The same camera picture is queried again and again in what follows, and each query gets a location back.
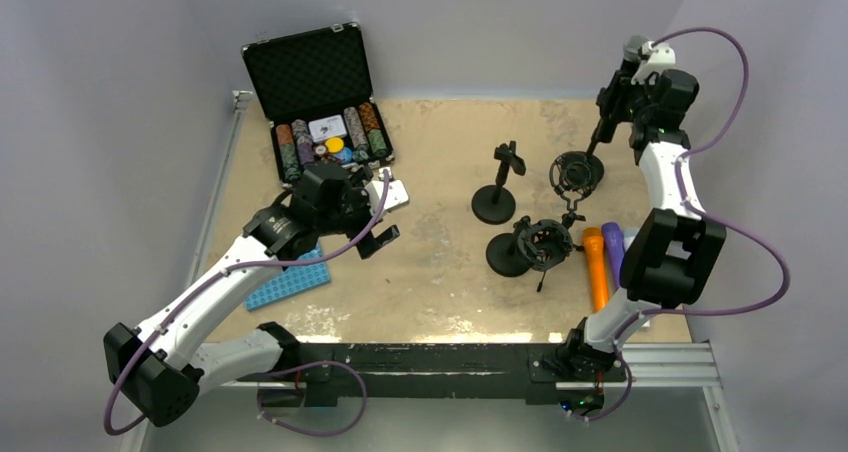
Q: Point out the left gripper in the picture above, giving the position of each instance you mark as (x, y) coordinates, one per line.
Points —
(360, 195)

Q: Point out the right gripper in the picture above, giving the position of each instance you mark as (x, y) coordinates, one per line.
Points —
(611, 99)

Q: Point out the black tripod shock mount stand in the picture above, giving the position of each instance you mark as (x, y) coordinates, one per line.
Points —
(570, 197)

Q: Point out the black clip round base stand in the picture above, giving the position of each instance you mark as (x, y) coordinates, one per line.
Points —
(494, 204)

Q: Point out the purple microphone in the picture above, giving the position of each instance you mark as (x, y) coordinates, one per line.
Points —
(614, 247)

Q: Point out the orange microphone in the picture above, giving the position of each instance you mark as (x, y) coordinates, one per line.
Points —
(593, 244)

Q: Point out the black shock mount round stand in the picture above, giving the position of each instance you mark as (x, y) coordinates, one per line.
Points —
(537, 246)

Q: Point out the black silver-head microphone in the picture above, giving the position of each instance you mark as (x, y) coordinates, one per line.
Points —
(637, 50)

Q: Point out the white microphone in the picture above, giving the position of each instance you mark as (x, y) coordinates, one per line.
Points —
(629, 235)

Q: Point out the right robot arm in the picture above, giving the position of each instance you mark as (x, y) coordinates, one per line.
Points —
(668, 263)

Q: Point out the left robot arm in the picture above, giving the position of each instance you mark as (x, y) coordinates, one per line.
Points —
(159, 367)

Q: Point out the blue building baseplate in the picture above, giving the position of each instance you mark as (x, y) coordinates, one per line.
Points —
(287, 284)

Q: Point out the yellow chip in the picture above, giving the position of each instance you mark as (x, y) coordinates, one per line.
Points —
(334, 145)

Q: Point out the white card box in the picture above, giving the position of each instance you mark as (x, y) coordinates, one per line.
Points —
(329, 127)

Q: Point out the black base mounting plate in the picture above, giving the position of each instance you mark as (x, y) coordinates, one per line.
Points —
(531, 372)

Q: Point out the black poker chip case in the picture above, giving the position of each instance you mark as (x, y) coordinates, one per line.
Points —
(312, 75)

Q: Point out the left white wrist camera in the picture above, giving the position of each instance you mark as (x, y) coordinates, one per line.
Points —
(397, 195)

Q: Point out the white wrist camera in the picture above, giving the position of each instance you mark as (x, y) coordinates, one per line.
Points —
(654, 59)
(397, 195)

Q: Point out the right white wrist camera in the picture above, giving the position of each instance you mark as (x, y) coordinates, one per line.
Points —
(654, 59)

